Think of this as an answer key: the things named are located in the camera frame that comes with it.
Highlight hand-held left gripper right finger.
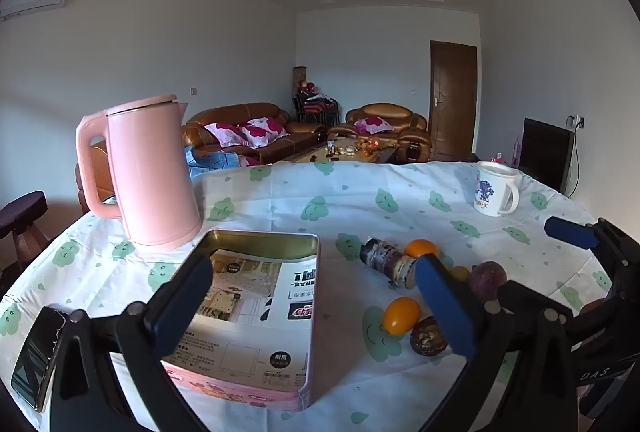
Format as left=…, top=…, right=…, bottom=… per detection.
left=414, top=253, right=583, bottom=432

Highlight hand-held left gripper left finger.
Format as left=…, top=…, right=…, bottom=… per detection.
left=47, top=255, right=216, bottom=432

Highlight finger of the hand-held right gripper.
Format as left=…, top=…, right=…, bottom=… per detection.
left=544, top=216, right=640, bottom=298
left=565, top=279, right=640, bottom=353

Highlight small oval orange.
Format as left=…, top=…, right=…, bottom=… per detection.
left=382, top=296, right=422, bottom=337

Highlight purple passion fruit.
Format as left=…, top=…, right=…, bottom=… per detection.
left=467, top=261, right=508, bottom=303

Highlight large orange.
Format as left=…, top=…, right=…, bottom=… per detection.
left=404, top=238, right=442, bottom=260

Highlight pink metal tin box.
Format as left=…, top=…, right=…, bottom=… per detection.
left=159, top=228, right=321, bottom=413

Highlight printed paper leaflet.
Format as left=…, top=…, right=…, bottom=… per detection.
left=167, top=249, right=317, bottom=395

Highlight black television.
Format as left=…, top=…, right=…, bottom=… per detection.
left=520, top=117, right=576, bottom=198

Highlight white printed mug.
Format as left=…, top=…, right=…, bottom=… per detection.
left=472, top=161, right=521, bottom=218

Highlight pink electric kettle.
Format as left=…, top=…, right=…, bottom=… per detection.
left=75, top=94, right=203, bottom=248

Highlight blue clothes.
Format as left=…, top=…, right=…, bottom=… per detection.
left=182, top=145, right=243, bottom=175

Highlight cloud print tablecloth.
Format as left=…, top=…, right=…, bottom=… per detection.
left=0, top=159, right=618, bottom=432

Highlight black smartphone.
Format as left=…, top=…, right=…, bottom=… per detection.
left=10, top=305, right=68, bottom=413

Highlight pink floral pillow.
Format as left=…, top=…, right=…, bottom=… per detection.
left=354, top=116, right=393, bottom=134
left=242, top=117, right=291, bottom=148
left=204, top=122, right=256, bottom=149

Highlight purple cushioned stool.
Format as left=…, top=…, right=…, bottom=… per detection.
left=0, top=191, right=51, bottom=273

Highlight brown wooden door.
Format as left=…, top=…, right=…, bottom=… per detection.
left=429, top=40, right=478, bottom=160

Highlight cluttered coffee table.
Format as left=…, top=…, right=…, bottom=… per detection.
left=287, top=136, right=401, bottom=165

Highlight brown leather sofa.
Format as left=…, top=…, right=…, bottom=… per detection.
left=181, top=102, right=326, bottom=165

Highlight brown leather armchair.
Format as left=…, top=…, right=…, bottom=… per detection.
left=327, top=103, right=433, bottom=163

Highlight stacked dark chairs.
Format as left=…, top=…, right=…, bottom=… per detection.
left=294, top=90, right=341, bottom=125

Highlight black power cable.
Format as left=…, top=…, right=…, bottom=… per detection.
left=565, top=115, right=586, bottom=198

